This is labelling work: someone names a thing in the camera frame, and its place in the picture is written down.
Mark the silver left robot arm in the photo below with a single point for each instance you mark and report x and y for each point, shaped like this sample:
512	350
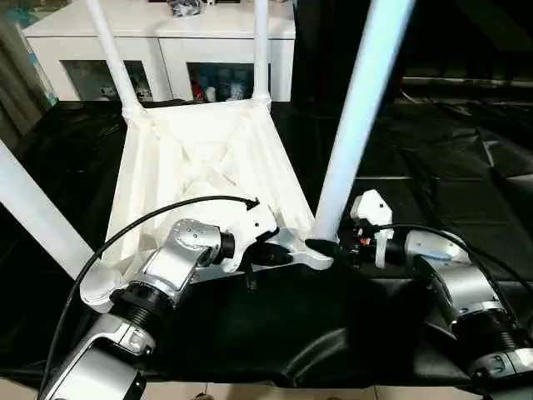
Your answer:
158	275

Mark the white plastic table top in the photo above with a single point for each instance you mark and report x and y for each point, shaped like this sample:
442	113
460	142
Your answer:
200	158

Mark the dark round robot part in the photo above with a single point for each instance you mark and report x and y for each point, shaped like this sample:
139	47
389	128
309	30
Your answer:
202	396

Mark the black mat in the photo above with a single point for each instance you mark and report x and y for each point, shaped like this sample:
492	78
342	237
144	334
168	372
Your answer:
450	183

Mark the black metal rail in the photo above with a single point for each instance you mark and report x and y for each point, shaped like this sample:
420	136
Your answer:
470	82

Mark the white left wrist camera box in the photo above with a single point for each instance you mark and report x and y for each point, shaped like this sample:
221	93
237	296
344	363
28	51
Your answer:
254	225

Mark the grey curtain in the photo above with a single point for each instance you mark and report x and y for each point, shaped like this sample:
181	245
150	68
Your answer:
18	75

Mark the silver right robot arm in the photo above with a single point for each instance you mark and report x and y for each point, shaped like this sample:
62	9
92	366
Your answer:
458	283

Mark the white glass-door cabinet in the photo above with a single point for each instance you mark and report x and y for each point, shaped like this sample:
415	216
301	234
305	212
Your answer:
166	33

